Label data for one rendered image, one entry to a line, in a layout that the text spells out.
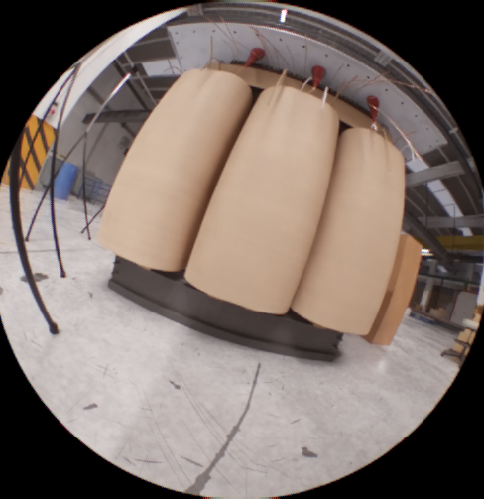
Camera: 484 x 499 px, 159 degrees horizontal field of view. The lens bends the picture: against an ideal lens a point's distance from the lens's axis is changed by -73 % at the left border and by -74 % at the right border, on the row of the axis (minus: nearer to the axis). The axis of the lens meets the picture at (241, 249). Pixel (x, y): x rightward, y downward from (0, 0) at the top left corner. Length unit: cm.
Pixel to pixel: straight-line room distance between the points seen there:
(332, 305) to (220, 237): 44
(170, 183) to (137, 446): 67
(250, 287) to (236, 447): 43
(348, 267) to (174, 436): 67
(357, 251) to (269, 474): 67
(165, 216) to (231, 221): 22
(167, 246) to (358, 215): 68
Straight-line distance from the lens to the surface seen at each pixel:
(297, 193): 56
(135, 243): 61
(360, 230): 67
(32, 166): 503
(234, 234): 50
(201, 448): 41
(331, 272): 64
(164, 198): 59
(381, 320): 155
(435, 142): 138
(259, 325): 72
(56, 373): 48
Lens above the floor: 38
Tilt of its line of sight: 1 degrees down
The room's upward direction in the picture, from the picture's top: 20 degrees clockwise
